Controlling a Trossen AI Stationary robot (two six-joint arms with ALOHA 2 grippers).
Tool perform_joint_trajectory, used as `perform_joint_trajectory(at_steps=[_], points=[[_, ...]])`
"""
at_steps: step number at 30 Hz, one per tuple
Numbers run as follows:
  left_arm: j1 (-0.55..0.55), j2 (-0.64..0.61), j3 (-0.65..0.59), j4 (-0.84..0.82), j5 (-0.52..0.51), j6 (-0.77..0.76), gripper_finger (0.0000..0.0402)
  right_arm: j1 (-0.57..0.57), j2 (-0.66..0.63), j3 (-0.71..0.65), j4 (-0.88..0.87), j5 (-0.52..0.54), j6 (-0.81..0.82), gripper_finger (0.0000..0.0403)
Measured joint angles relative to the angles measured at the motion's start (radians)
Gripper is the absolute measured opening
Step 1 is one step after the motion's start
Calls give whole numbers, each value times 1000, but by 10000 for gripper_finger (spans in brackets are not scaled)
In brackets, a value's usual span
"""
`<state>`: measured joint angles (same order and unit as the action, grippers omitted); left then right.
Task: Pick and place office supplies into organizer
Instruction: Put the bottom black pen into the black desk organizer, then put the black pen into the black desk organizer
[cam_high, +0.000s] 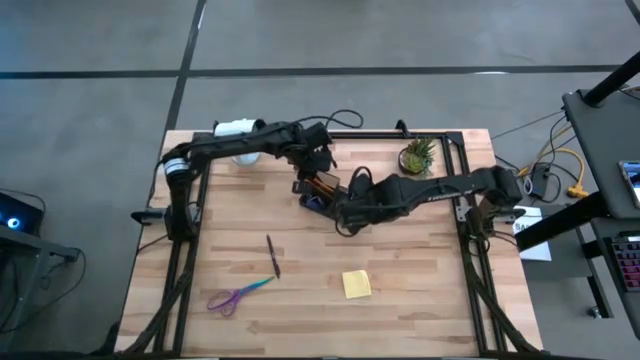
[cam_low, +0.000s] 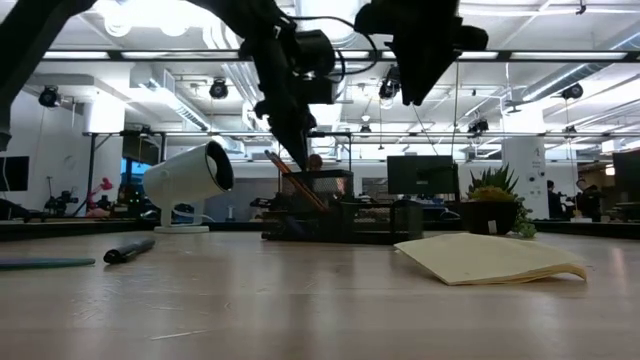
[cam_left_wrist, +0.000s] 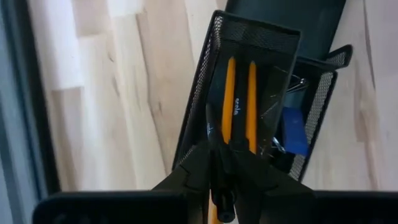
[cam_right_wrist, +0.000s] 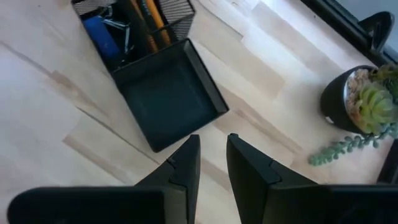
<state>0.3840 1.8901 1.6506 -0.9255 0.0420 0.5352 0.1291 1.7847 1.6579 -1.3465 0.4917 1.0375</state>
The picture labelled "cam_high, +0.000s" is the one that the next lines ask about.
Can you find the black aluminium frame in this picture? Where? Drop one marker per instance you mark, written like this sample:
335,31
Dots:
380,135

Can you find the blue binder clip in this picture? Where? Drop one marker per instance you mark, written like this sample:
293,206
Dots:
314,203

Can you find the dark side table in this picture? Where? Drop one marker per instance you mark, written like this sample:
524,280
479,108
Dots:
30,242

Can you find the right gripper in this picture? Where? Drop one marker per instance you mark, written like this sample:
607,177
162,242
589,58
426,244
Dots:
365,205

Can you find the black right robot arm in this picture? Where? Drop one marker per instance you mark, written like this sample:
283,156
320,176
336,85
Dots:
450,187

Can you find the backlit keyboard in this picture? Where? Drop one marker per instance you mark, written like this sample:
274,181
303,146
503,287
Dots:
629,262

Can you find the yellow sticky note pad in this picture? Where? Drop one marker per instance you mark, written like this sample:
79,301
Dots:
356,284

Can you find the black device with blue light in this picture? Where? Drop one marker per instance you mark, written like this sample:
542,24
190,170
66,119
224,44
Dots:
12,220

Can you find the black pen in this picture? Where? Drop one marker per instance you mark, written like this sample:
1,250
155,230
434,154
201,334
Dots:
273,256

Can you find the black power adapter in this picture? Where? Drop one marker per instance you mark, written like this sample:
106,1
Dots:
540,181

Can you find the black clamp bracket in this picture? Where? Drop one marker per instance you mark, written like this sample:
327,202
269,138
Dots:
401,127

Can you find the white desk lamp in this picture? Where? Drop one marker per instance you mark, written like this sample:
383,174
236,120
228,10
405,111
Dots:
232,127

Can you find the white paper sheet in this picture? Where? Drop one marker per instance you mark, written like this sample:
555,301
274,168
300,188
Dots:
537,250

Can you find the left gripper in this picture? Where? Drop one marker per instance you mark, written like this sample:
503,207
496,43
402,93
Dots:
312,147

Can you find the purple scissors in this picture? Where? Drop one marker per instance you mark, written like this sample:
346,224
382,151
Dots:
235,297

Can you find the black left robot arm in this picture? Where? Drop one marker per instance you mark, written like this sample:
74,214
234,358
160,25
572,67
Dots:
225,142

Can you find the potted succulent plant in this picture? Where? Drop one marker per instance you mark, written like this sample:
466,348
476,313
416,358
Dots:
417,156

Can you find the dark side desk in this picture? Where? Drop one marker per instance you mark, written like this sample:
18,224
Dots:
600,150

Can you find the black mesh desk organizer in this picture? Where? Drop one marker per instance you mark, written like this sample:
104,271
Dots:
320,200

